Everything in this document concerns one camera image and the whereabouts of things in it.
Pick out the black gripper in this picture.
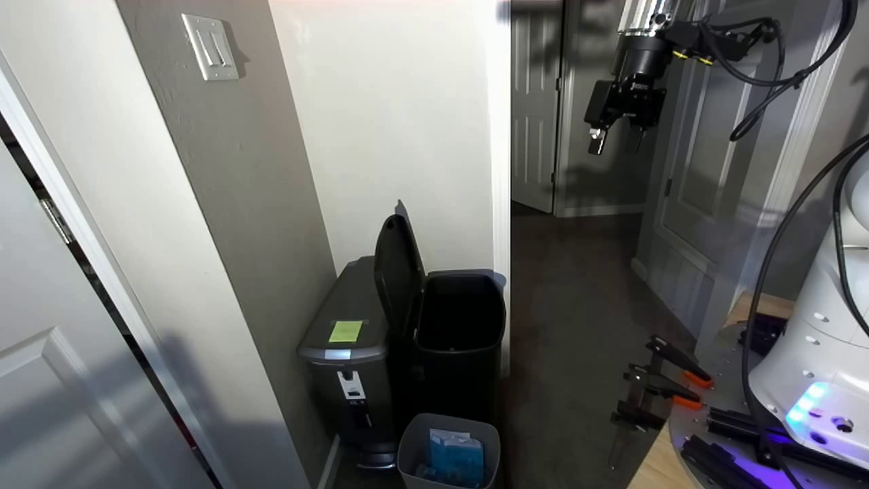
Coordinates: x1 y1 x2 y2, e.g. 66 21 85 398
585 79 666 154

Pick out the black bin lid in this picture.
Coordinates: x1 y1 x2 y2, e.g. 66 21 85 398
374 202 423 350

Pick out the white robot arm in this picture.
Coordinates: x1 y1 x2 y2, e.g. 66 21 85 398
588 0 869 465

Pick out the black bin body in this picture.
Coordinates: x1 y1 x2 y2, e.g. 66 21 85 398
414 272 505 420

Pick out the hallway white door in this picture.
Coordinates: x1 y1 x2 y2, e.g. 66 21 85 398
510 0 566 215

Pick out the black orange clamp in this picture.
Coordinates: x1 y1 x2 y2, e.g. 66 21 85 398
647 333 714 386
624 365 704 409

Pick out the green sticky note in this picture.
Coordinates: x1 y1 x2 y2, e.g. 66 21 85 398
328 321 364 344

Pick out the dark grey step trash can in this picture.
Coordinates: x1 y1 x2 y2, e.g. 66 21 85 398
298 256 396 470

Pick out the small grey wastebasket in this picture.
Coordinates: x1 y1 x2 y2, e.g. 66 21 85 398
396 413 499 489

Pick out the white panel door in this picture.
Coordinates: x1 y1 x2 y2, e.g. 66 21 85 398
0 51 226 489

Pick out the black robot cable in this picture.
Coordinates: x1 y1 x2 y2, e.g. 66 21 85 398
668 0 863 144

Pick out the white light switch plate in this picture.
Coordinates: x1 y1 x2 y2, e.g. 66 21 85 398
182 14 240 82

